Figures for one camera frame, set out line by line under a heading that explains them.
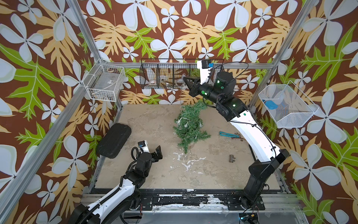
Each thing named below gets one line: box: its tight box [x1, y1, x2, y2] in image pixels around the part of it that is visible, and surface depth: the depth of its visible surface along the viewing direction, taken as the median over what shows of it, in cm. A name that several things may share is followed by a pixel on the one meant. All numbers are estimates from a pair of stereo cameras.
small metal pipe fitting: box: [228, 154, 236, 163], surface depth 90 cm
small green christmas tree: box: [173, 100, 212, 154], surface depth 74 cm
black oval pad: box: [96, 123, 132, 159], surface depth 94 cm
